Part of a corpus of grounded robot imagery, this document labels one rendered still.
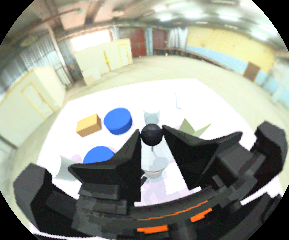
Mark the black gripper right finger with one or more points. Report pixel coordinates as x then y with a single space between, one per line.
194 155

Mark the blue disc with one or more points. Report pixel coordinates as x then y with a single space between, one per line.
98 154
118 121

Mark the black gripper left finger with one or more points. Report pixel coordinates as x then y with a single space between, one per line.
123 169

